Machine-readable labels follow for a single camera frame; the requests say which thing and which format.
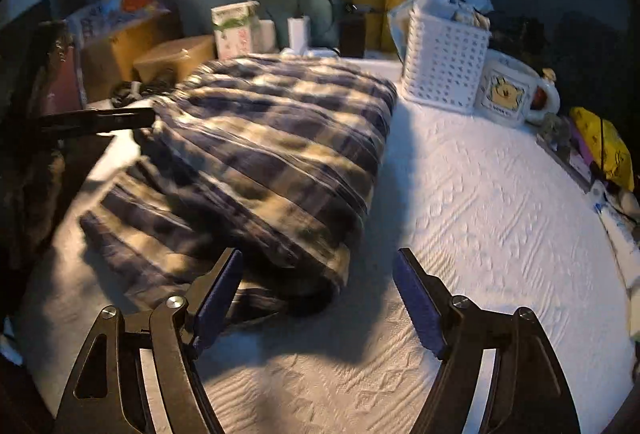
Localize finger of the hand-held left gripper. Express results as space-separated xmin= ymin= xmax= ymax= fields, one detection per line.
xmin=39 ymin=107 xmax=157 ymax=136

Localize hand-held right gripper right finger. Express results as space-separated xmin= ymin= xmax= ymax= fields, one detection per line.
xmin=392 ymin=247 xmax=581 ymax=434

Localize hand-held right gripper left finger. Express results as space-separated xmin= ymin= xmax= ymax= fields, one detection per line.
xmin=54 ymin=247 xmax=244 ymax=434

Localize plaid pants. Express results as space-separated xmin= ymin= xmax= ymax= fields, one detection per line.
xmin=79 ymin=54 xmax=398 ymax=330

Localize tablet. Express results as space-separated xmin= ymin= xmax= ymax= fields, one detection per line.
xmin=27 ymin=22 xmax=86 ymax=115

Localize cardboard box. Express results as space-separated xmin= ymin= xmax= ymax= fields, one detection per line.
xmin=80 ymin=14 xmax=183 ymax=102

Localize black cloth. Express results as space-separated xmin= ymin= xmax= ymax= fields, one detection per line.
xmin=0 ymin=134 xmax=68 ymax=275

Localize green and white carton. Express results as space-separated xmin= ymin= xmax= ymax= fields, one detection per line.
xmin=211 ymin=1 xmax=262 ymax=61

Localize white holder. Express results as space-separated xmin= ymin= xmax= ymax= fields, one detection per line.
xmin=260 ymin=19 xmax=277 ymax=54

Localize white tube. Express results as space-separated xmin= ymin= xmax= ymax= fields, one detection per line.
xmin=595 ymin=194 xmax=640 ymax=290

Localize white charger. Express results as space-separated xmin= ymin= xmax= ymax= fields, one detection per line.
xmin=287 ymin=16 xmax=312 ymax=55

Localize purple flat box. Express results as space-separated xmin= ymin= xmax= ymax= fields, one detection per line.
xmin=537 ymin=114 xmax=596 ymax=192

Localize white cartoon mug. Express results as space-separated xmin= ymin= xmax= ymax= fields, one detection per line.
xmin=474 ymin=48 xmax=561 ymax=129

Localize white plastic basket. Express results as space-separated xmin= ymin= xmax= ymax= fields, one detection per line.
xmin=401 ymin=0 xmax=491 ymax=115

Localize yellow bag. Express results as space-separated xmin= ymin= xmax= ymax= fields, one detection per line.
xmin=570 ymin=107 xmax=636 ymax=192

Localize black adapter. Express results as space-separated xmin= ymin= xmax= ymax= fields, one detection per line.
xmin=340 ymin=18 xmax=367 ymax=58

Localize black cable bundle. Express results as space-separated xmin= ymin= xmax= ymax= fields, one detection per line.
xmin=111 ymin=73 xmax=173 ymax=109

